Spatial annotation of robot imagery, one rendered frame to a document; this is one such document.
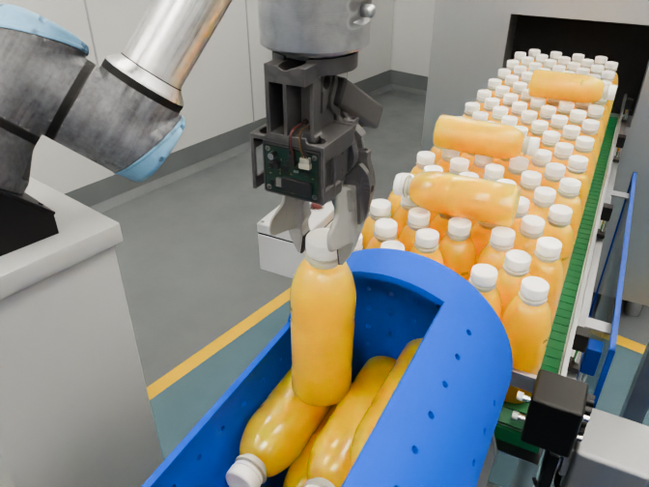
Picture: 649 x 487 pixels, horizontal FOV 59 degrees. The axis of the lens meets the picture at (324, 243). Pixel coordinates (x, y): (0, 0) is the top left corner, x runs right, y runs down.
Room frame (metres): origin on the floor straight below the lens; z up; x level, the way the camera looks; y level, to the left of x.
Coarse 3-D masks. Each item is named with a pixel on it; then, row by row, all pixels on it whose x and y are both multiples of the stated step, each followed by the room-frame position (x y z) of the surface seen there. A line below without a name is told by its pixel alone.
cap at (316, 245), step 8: (312, 232) 0.51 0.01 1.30; (320, 232) 0.51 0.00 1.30; (312, 240) 0.50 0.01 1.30; (320, 240) 0.50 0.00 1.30; (312, 248) 0.49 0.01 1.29; (320, 248) 0.48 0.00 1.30; (312, 256) 0.49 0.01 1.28; (320, 256) 0.48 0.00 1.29; (328, 256) 0.48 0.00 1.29; (336, 256) 0.49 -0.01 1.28
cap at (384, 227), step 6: (378, 222) 0.86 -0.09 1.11; (384, 222) 0.86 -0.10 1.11; (390, 222) 0.86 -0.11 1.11; (396, 222) 0.86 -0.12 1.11; (378, 228) 0.84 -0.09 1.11; (384, 228) 0.84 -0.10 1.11; (390, 228) 0.84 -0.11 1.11; (396, 228) 0.84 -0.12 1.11; (378, 234) 0.84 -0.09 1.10; (384, 234) 0.84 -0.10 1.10; (390, 234) 0.84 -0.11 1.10
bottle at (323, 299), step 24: (312, 264) 0.49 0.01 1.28; (336, 264) 0.49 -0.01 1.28; (312, 288) 0.47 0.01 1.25; (336, 288) 0.48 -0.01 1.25; (312, 312) 0.47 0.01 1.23; (336, 312) 0.47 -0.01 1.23; (312, 336) 0.47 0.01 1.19; (336, 336) 0.47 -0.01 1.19; (312, 360) 0.47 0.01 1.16; (336, 360) 0.47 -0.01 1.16; (312, 384) 0.47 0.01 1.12; (336, 384) 0.47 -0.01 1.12
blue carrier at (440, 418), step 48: (384, 288) 0.58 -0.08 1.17; (432, 288) 0.51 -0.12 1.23; (288, 336) 0.58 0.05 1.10; (384, 336) 0.58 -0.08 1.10; (432, 336) 0.44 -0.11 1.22; (480, 336) 0.48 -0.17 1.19; (240, 384) 0.48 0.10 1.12; (432, 384) 0.39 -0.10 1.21; (480, 384) 0.42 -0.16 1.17; (192, 432) 0.41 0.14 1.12; (240, 432) 0.46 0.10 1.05; (384, 432) 0.32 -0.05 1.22; (432, 432) 0.34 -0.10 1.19; (480, 432) 0.39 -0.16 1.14; (192, 480) 0.39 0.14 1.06; (384, 480) 0.28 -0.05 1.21; (432, 480) 0.30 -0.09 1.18
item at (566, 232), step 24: (576, 72) 1.92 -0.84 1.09; (600, 72) 1.88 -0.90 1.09; (600, 120) 1.46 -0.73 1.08; (552, 144) 1.27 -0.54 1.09; (600, 144) 1.35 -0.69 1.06; (480, 168) 1.15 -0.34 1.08; (504, 168) 1.18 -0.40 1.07; (528, 168) 1.16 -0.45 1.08; (528, 192) 1.04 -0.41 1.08; (432, 216) 0.98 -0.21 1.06; (576, 216) 0.99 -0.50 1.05
